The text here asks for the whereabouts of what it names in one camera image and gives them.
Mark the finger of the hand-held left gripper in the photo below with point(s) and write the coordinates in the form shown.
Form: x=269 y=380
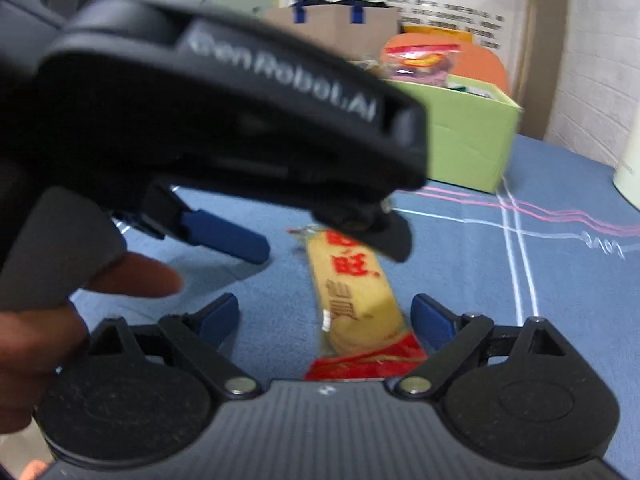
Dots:
x=385 y=235
x=225 y=237

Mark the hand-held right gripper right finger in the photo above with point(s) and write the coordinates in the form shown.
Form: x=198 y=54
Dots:
x=432 y=321

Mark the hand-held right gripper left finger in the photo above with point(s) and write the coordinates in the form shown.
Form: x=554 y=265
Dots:
x=220 y=319

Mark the red yellow rice cracker packet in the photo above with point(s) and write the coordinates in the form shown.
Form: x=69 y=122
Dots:
x=350 y=310

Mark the light green cardboard box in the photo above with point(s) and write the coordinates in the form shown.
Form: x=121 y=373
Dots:
x=465 y=145

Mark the brown clear snack packet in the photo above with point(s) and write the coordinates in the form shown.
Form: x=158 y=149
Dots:
x=370 y=65

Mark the large clear red label packet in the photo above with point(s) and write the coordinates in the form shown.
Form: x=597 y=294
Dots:
x=420 y=60

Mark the person's left hand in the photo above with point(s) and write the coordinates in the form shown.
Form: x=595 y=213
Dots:
x=30 y=360

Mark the blue striped tablecloth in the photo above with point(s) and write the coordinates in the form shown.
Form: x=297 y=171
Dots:
x=500 y=270

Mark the text poster board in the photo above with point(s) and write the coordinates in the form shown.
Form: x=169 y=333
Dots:
x=450 y=5

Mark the cream white thermos jug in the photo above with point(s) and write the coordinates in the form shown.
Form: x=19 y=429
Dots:
x=629 y=175

